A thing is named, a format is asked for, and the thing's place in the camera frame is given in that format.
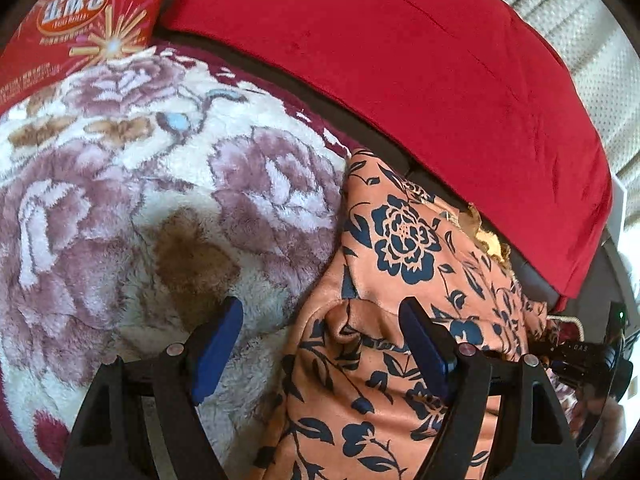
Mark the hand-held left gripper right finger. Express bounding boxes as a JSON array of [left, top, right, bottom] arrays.
[[400, 296, 583, 480]]

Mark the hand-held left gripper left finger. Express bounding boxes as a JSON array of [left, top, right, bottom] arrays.
[[59, 296, 245, 480]]

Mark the orange floral garment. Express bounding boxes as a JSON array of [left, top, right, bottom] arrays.
[[252, 147, 563, 480]]

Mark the dark brown sofa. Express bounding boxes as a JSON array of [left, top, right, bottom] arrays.
[[155, 25, 612, 313]]

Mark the white ledge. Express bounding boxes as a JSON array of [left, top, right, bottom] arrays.
[[611, 172, 630, 241]]

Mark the floral plush blanket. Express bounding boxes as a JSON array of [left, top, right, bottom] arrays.
[[0, 42, 361, 480]]

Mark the red velvet cloth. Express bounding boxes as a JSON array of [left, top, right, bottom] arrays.
[[157, 0, 615, 311]]

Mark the white curtain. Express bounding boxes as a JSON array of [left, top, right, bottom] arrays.
[[465, 0, 640, 181]]

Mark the red printed pillow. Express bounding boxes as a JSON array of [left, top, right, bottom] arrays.
[[0, 0, 181, 116]]

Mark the beige cord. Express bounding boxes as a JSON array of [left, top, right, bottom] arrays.
[[547, 314, 585, 343]]

